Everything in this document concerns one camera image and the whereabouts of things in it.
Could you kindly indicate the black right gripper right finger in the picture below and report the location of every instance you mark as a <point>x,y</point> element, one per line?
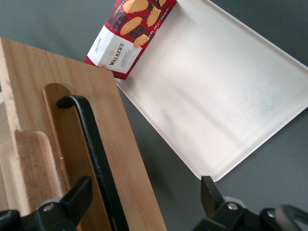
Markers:
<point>211,195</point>

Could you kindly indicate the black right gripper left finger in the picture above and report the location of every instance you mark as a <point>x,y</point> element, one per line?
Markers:
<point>74,199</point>

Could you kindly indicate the wooden drawer with small notch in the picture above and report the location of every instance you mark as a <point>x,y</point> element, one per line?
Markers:
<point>79,79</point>

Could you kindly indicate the wooden two-drawer cabinet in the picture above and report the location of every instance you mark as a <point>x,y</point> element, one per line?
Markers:
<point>3,156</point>

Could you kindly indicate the beige plastic tray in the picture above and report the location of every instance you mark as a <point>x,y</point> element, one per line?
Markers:
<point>216,96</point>

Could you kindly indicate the red tartan shortbread box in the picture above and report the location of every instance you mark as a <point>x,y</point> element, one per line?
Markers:
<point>120,48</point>

